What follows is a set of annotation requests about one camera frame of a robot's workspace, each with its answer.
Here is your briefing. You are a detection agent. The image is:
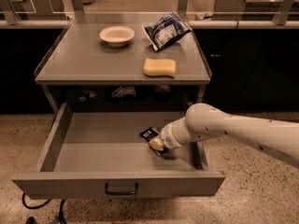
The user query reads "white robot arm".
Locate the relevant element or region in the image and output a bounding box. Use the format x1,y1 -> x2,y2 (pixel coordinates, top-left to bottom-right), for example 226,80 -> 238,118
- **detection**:
149,103 -> 299,168

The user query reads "grey horizontal rail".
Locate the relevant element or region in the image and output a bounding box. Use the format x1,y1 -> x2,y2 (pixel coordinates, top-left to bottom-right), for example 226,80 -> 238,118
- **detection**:
0,20 -> 299,30

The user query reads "black drawer handle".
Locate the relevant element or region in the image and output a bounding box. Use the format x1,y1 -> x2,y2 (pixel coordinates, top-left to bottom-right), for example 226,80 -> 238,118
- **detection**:
105,183 -> 139,196

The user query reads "grey counter cabinet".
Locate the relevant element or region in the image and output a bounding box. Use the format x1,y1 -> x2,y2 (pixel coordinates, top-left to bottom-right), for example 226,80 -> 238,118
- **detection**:
33,14 -> 213,117

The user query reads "grey background table right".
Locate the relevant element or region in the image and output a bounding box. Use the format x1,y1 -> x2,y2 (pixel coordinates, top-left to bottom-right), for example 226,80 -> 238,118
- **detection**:
212,0 -> 283,21

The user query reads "grey background table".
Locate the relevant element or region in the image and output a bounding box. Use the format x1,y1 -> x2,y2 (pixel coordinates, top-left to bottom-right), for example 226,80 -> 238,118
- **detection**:
212,0 -> 283,21
0,0 -> 66,21

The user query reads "yellow sponge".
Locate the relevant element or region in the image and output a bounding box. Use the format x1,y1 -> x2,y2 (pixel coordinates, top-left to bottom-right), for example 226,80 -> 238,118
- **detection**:
143,58 -> 177,77

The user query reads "white bowl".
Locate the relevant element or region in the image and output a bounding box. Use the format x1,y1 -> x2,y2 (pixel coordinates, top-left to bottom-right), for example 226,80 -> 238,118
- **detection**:
99,26 -> 135,48

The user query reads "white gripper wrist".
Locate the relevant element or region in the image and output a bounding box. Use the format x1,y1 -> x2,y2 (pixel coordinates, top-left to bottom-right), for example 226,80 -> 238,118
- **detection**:
149,123 -> 182,151

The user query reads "black floor cable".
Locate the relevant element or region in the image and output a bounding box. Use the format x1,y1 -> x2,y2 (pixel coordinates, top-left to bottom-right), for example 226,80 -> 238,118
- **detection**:
21,191 -> 68,224

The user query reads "blue white snack bag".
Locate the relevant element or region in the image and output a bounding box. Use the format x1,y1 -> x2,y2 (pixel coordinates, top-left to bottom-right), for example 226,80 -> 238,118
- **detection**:
142,12 -> 192,51

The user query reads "grey background table left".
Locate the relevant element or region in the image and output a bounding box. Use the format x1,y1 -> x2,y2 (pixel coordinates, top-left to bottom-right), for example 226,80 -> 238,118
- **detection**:
0,0 -> 66,21

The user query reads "grey top drawer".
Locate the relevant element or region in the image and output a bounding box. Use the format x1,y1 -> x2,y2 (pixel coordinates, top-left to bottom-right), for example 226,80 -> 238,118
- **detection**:
12,104 -> 225,200

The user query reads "blue rxbar wrapper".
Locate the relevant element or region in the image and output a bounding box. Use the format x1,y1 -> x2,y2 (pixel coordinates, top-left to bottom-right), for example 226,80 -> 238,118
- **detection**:
139,127 -> 166,156

